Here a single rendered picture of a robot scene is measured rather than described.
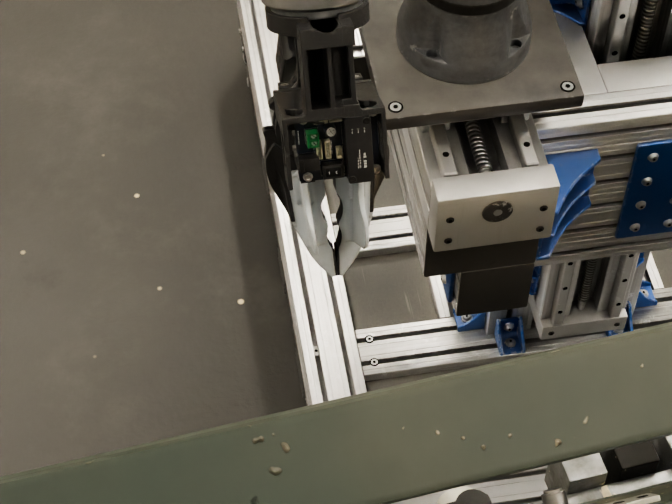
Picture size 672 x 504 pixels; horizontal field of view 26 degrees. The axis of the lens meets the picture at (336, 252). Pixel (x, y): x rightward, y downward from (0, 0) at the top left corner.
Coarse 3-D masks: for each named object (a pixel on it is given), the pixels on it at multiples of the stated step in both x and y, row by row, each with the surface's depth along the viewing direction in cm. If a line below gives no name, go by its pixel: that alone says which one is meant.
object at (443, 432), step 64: (448, 384) 27; (512, 384) 27; (576, 384) 27; (640, 384) 27; (128, 448) 27; (192, 448) 26; (256, 448) 26; (320, 448) 26; (384, 448) 26; (448, 448) 26; (512, 448) 27; (576, 448) 27
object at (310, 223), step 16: (304, 192) 104; (320, 192) 106; (304, 208) 105; (320, 208) 107; (304, 224) 107; (320, 224) 107; (304, 240) 108; (320, 240) 108; (320, 256) 108; (336, 272) 109
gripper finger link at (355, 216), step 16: (336, 192) 106; (352, 192) 107; (368, 192) 107; (352, 208) 107; (368, 208) 107; (352, 224) 107; (368, 224) 108; (336, 240) 109; (352, 240) 108; (368, 240) 104; (336, 256) 109; (352, 256) 109
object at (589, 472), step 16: (624, 448) 162; (640, 448) 162; (656, 448) 167; (560, 464) 162; (576, 464) 161; (592, 464) 161; (608, 464) 165; (624, 464) 161; (640, 464) 161; (656, 464) 162; (544, 480) 170; (560, 480) 163; (576, 480) 160; (592, 480) 161; (608, 480) 166; (624, 480) 163; (640, 480) 163; (656, 480) 163; (448, 496) 162; (464, 496) 156; (480, 496) 156; (576, 496) 162; (592, 496) 162; (608, 496) 154
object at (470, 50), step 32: (416, 0) 157; (512, 0) 154; (416, 32) 158; (448, 32) 155; (480, 32) 155; (512, 32) 159; (416, 64) 160; (448, 64) 157; (480, 64) 157; (512, 64) 159
